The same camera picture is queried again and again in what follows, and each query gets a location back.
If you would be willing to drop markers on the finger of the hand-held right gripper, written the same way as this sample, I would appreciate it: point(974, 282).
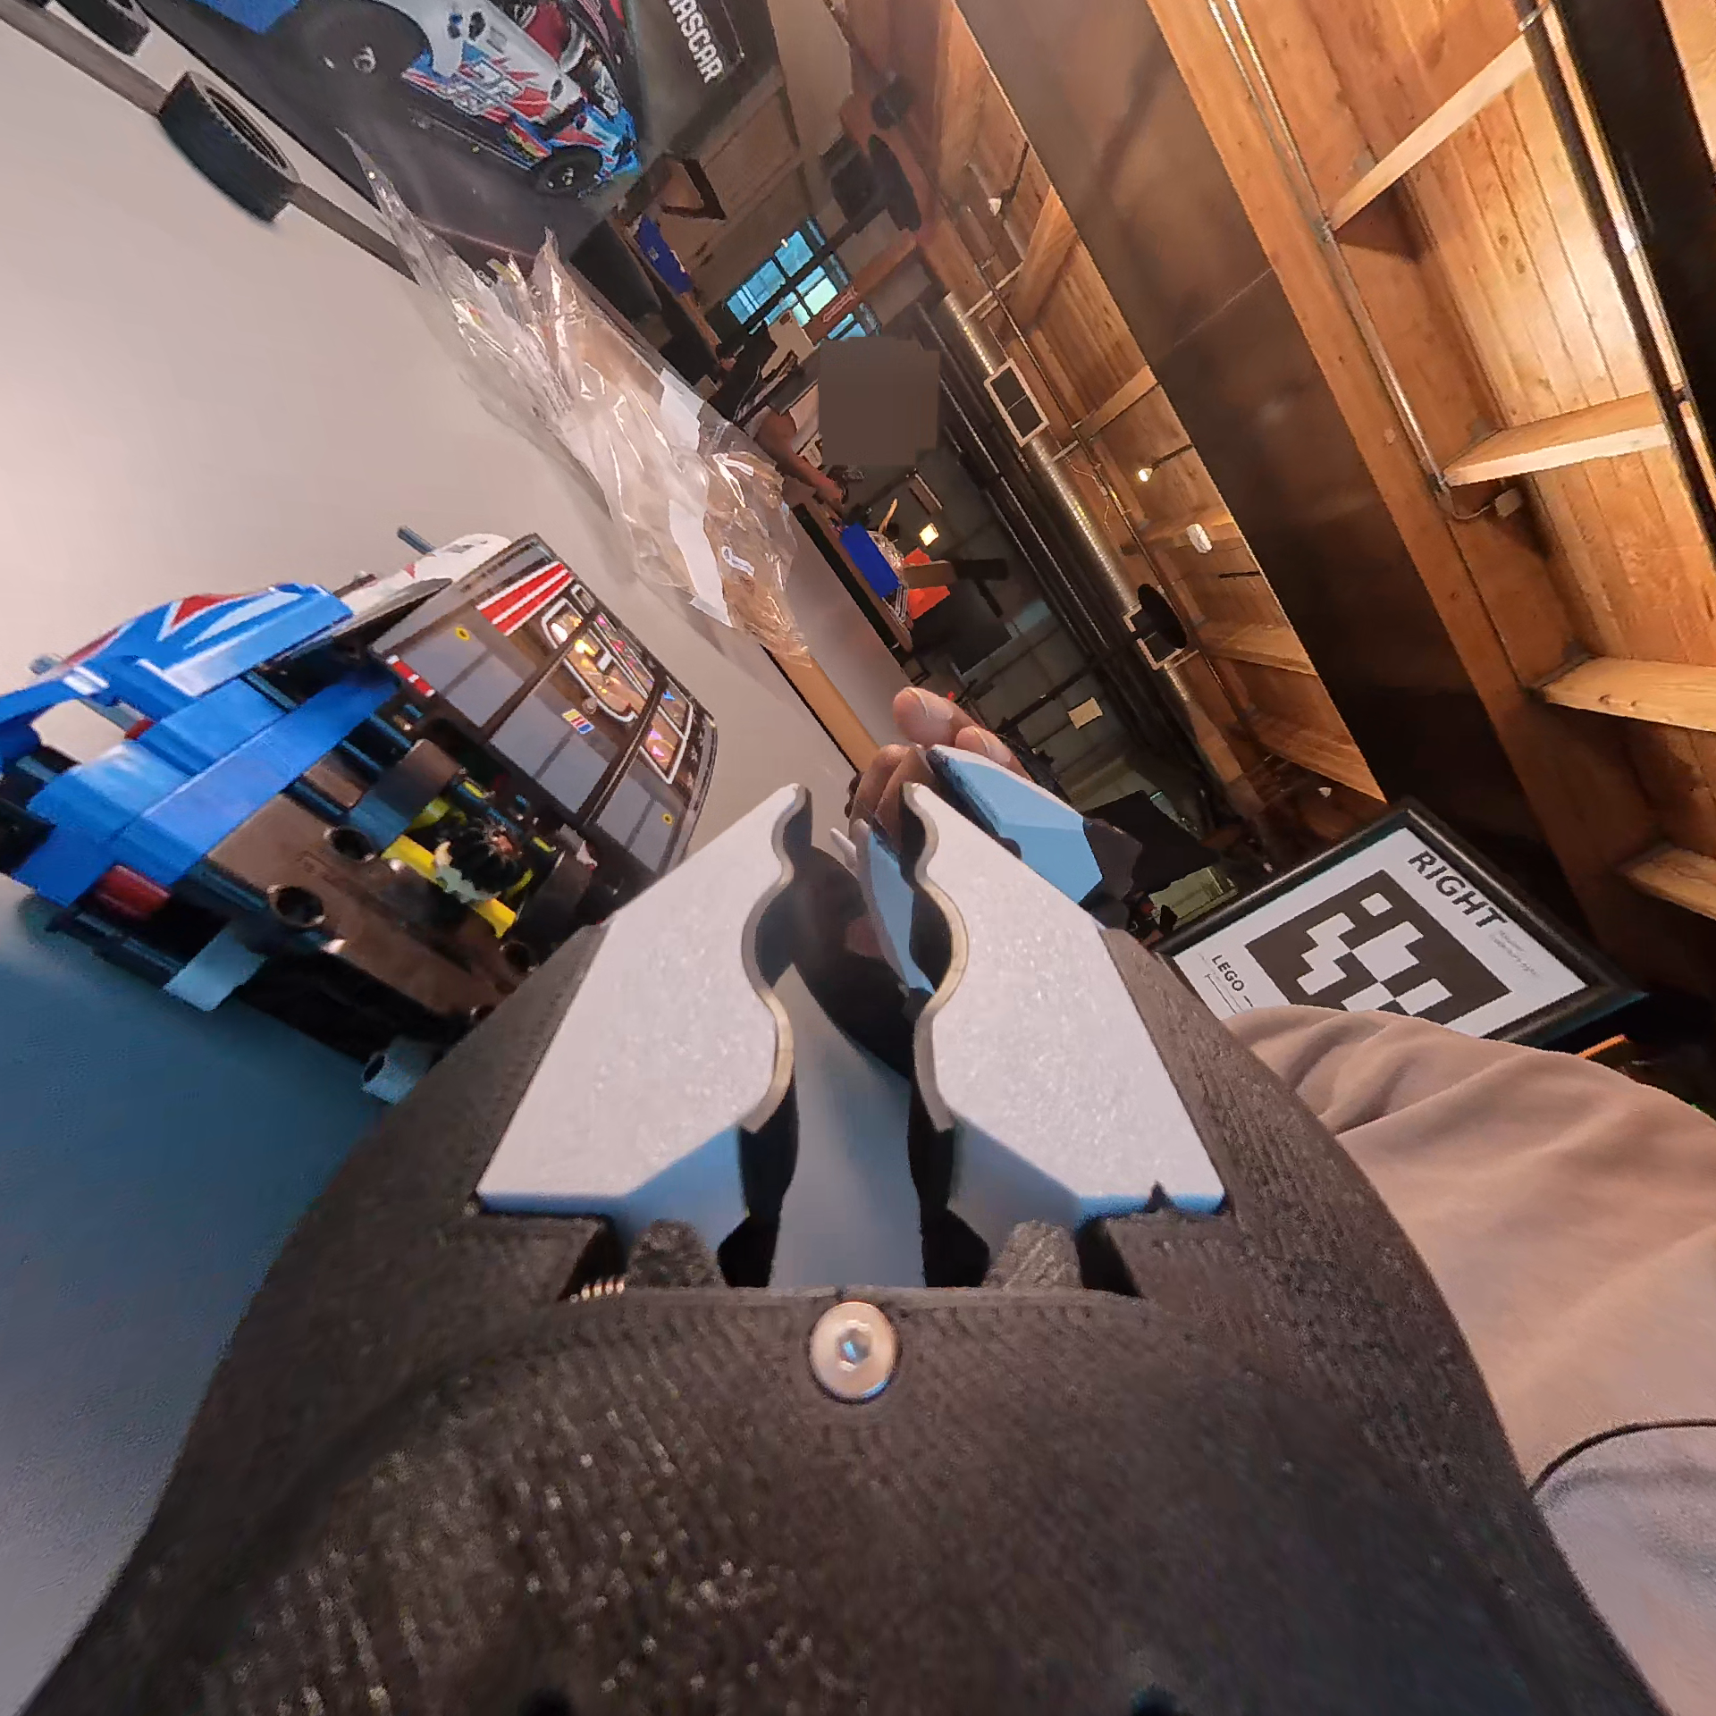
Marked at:
point(1020, 824)
point(901, 912)

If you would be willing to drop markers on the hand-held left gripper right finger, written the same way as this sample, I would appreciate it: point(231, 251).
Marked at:
point(1074, 1072)

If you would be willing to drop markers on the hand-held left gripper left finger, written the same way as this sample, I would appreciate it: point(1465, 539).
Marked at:
point(630, 1072)

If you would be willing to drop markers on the lego car model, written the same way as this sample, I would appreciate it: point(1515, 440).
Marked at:
point(269, 750)

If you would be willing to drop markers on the person's right forearm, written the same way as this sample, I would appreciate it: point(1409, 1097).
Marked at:
point(1475, 1180)

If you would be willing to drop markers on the lego set box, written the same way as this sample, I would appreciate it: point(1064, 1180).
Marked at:
point(469, 80)

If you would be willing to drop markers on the person's right hand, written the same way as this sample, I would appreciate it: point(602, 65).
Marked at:
point(938, 717)

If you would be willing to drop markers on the small blue bin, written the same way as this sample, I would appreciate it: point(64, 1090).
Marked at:
point(868, 556)

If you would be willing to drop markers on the framed marker sign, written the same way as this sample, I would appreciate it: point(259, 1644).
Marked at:
point(1367, 937)

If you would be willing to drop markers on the air vent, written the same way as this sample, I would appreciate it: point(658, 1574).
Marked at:
point(1016, 403)

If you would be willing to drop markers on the clear plastic bags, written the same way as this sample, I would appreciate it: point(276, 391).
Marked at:
point(644, 456)

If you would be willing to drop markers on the window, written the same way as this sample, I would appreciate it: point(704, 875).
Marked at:
point(791, 275)

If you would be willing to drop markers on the person's beige sweatshirt torso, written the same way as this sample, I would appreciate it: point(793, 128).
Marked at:
point(1650, 1582)

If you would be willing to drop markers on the black rubber tyre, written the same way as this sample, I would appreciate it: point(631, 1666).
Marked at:
point(111, 24)
point(228, 147)

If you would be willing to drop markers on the silver ventilation duct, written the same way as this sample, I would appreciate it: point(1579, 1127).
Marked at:
point(1074, 508)

